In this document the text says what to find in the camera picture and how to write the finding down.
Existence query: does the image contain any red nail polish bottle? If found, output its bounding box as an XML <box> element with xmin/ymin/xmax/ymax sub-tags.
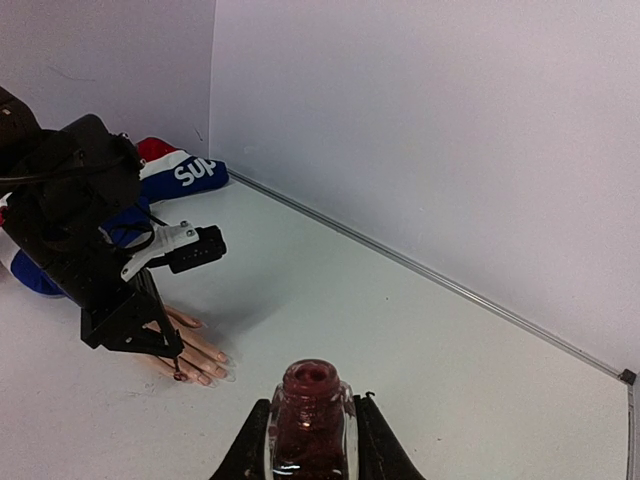
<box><xmin>264</xmin><ymin>359</ymin><xmax>359</xmax><ymax>479</ymax></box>

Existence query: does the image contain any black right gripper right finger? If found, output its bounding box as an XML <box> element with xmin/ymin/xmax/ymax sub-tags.
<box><xmin>354</xmin><ymin>392</ymin><xmax>425</xmax><ymax>480</ymax></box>

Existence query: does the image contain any blue white red sleeve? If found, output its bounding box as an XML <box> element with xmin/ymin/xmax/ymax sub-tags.
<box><xmin>1</xmin><ymin>137</ymin><xmax>230</xmax><ymax>298</ymax></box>

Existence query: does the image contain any white nail polish cap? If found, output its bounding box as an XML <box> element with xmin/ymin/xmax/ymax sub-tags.
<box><xmin>172</xmin><ymin>356</ymin><xmax>189</xmax><ymax>382</ymax></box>

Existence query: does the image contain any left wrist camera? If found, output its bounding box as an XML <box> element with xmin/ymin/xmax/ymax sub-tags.
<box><xmin>121</xmin><ymin>221</ymin><xmax>227</xmax><ymax>281</ymax></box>

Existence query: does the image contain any mannequin hand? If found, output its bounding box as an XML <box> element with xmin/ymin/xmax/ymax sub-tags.
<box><xmin>134</xmin><ymin>305</ymin><xmax>235</xmax><ymax>388</ymax></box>

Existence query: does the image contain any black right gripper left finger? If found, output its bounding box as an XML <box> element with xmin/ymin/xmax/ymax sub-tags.
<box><xmin>210</xmin><ymin>399</ymin><xmax>270</xmax><ymax>480</ymax></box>

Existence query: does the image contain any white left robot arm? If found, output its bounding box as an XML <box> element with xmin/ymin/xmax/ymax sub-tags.
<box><xmin>1</xmin><ymin>90</ymin><xmax>184</xmax><ymax>359</ymax></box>

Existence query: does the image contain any aluminium table frame rail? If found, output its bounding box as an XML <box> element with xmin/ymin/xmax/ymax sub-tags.
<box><xmin>231</xmin><ymin>170</ymin><xmax>639</xmax><ymax>479</ymax></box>

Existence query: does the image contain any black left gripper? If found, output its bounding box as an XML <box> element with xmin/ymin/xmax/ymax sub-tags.
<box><xmin>80</xmin><ymin>269</ymin><xmax>183</xmax><ymax>358</ymax></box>

